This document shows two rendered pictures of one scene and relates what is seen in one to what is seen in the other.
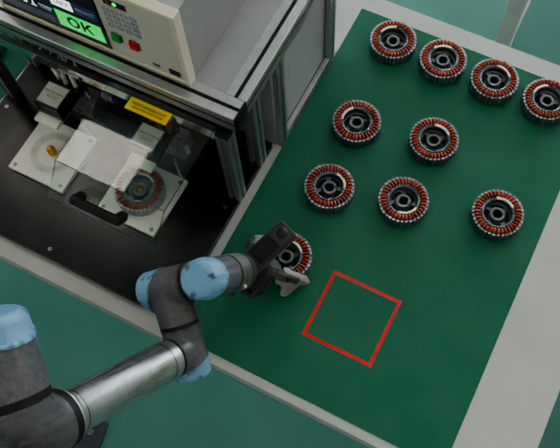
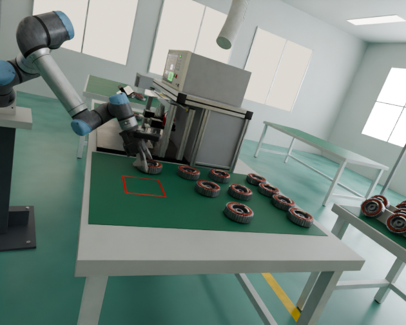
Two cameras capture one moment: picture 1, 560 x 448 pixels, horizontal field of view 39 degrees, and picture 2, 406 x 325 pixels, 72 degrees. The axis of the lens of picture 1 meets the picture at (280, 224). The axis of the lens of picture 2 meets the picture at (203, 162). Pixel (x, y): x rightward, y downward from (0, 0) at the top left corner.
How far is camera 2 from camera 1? 1.46 m
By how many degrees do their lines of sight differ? 55
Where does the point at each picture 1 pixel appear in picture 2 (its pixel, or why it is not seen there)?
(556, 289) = (236, 244)
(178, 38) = (185, 61)
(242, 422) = (62, 293)
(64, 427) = (34, 38)
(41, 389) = (46, 26)
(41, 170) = not seen: hidden behind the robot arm
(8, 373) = (48, 15)
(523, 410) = (156, 247)
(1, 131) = not seen: hidden behind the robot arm
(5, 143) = not seen: hidden behind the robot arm
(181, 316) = (100, 109)
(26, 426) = (30, 20)
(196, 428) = (49, 277)
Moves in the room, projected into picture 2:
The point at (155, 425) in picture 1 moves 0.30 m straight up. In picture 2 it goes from (43, 262) to (49, 216)
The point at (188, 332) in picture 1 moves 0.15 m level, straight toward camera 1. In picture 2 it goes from (94, 113) to (71, 116)
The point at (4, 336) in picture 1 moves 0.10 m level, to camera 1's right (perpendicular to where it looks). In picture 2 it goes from (61, 15) to (74, 17)
